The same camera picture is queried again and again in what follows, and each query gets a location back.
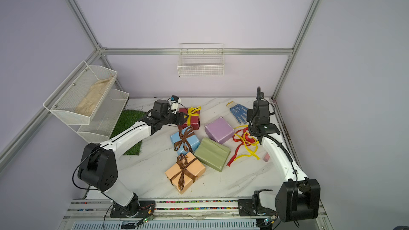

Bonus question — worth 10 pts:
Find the yellow ribbon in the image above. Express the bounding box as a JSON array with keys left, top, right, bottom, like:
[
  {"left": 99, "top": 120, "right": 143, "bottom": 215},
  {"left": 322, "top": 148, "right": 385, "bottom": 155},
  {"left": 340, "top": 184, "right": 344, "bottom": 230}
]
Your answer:
[
  {"left": 233, "top": 125, "right": 261, "bottom": 161},
  {"left": 186, "top": 106, "right": 201, "bottom": 130}
]

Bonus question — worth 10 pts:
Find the blue gift box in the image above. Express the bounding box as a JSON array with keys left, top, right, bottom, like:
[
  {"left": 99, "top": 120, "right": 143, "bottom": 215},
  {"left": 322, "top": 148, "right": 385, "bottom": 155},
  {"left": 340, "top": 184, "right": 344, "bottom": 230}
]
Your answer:
[{"left": 170, "top": 127, "right": 200, "bottom": 155}]

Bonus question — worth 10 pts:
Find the purple gift box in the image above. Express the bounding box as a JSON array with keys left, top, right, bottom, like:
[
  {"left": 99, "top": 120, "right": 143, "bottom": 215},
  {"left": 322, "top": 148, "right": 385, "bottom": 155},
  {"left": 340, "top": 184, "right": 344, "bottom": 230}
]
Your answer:
[{"left": 204, "top": 117, "right": 235, "bottom": 144}]

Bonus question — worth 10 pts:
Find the green gift box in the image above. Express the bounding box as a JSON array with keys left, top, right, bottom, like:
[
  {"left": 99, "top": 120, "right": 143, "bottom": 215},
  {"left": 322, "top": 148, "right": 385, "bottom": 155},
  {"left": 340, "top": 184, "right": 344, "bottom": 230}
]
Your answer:
[{"left": 194, "top": 137, "right": 231, "bottom": 172}]

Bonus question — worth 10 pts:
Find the brown ribbon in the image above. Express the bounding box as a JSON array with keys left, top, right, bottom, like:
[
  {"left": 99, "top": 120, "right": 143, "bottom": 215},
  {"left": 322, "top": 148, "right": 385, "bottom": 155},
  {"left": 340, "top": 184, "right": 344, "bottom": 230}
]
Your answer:
[
  {"left": 170, "top": 154, "right": 198, "bottom": 191},
  {"left": 174, "top": 126, "right": 194, "bottom": 152}
]

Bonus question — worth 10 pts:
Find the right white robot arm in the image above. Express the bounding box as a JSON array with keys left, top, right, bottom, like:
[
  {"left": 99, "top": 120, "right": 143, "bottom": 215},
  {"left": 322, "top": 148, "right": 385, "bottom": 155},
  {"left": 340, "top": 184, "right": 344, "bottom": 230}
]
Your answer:
[{"left": 247, "top": 87, "right": 321, "bottom": 223}]

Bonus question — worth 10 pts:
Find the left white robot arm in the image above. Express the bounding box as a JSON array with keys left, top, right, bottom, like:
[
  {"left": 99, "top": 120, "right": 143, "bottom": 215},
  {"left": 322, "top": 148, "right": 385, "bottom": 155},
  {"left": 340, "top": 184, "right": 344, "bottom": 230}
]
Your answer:
[{"left": 74, "top": 95, "right": 188, "bottom": 217}]

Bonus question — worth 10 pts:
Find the yellow ribbon on red box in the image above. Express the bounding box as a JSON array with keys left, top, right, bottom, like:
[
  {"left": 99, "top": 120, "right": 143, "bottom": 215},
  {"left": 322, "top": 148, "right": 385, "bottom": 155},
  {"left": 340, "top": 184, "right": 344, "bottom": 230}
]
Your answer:
[{"left": 186, "top": 106, "right": 201, "bottom": 130}]

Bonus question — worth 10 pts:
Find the red gift box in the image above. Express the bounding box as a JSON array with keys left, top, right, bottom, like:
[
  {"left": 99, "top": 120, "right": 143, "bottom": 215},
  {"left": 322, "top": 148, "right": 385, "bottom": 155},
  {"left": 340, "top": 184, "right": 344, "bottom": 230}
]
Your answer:
[{"left": 178, "top": 106, "right": 201, "bottom": 130}]

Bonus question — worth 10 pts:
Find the brown ribbon on orange box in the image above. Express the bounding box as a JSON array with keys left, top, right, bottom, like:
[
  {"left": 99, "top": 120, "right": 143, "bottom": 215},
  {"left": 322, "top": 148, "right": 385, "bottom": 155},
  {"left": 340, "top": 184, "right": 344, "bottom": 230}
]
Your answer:
[{"left": 170, "top": 154, "right": 198, "bottom": 191}]

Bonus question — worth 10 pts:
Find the orange gift box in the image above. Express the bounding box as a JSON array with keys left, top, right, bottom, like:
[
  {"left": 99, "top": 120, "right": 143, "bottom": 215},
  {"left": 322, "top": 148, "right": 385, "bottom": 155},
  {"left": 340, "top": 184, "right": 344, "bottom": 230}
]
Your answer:
[{"left": 165, "top": 152, "right": 206, "bottom": 194}]

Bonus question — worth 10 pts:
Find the blue dotted work glove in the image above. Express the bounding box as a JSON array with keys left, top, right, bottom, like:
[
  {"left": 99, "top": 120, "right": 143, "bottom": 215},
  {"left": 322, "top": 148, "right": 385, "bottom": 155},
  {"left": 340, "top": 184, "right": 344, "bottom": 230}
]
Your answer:
[{"left": 226, "top": 101, "right": 248, "bottom": 124}]

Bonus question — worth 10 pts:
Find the green artificial grass mat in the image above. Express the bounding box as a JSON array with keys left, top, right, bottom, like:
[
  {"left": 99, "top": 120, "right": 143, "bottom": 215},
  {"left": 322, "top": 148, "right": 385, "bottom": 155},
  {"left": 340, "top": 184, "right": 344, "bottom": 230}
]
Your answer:
[{"left": 110, "top": 109, "right": 146, "bottom": 155}]

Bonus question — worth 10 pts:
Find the lower white mesh shelf basket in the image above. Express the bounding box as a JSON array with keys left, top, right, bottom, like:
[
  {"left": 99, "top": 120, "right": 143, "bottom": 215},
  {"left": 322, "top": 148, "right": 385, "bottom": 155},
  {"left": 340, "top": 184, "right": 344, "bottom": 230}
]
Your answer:
[{"left": 75, "top": 88, "right": 129, "bottom": 143}]

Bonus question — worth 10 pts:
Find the white mesh shelf basket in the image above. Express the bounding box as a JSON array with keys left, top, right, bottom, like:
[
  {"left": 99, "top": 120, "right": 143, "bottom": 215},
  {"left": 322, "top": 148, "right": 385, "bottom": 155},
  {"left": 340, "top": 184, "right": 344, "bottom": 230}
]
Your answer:
[
  {"left": 75, "top": 88, "right": 129, "bottom": 143},
  {"left": 43, "top": 61, "right": 117, "bottom": 125}
]

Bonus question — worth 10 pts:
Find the beige cloth in basket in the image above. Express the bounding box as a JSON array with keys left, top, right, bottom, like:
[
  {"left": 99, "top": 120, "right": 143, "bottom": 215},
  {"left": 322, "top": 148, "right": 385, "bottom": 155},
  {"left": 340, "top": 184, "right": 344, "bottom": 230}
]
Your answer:
[{"left": 75, "top": 77, "right": 113, "bottom": 117}]

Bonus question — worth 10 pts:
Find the upper white mesh shelf basket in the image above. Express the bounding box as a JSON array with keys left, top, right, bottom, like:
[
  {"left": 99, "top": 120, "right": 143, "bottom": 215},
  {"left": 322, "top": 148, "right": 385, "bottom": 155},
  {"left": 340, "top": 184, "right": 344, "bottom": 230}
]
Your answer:
[{"left": 43, "top": 61, "right": 117, "bottom": 125}]

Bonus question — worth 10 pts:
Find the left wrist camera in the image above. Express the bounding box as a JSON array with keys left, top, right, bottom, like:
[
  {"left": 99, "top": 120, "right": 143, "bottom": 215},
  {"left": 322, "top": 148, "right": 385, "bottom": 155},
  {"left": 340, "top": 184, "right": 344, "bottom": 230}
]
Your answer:
[{"left": 169, "top": 95, "right": 180, "bottom": 114}]

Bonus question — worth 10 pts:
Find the purple pink-handled spatula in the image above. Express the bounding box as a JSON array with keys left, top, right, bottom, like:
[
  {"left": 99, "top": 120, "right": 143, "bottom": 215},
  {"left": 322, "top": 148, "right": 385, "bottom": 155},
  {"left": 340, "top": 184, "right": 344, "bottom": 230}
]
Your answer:
[{"left": 263, "top": 153, "right": 270, "bottom": 162}]

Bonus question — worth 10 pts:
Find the white wire wall basket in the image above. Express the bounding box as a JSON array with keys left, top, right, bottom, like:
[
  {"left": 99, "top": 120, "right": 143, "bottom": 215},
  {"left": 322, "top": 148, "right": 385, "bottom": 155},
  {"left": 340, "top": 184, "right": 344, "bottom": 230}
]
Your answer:
[{"left": 177, "top": 43, "right": 225, "bottom": 78}]

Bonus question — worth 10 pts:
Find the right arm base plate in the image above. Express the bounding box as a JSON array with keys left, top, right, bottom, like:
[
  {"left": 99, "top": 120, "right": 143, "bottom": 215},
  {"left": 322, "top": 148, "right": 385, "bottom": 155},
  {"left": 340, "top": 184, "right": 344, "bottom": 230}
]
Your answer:
[{"left": 238, "top": 189, "right": 278, "bottom": 216}]

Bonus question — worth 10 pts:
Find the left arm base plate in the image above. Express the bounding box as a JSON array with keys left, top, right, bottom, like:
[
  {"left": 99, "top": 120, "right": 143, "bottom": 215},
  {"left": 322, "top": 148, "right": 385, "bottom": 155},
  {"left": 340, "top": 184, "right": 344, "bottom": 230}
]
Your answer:
[{"left": 110, "top": 194, "right": 156, "bottom": 218}]

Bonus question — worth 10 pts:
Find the aluminium front rail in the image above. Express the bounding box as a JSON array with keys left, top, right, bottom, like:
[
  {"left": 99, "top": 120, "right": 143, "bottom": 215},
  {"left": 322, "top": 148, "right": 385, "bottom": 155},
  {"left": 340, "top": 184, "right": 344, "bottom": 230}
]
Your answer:
[{"left": 58, "top": 198, "right": 333, "bottom": 230}]

